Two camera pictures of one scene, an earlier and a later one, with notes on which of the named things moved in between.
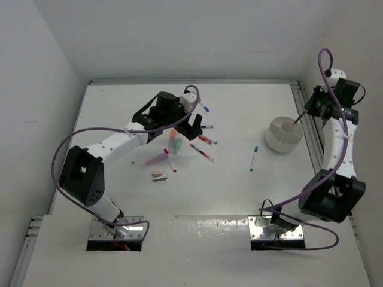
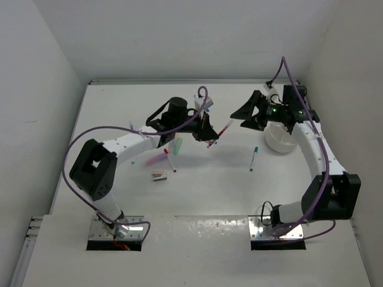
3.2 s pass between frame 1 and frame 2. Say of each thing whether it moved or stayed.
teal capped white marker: stayed
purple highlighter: stayed
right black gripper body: moved
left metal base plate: stayed
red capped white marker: stayed
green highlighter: stayed
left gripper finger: moved
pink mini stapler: stayed
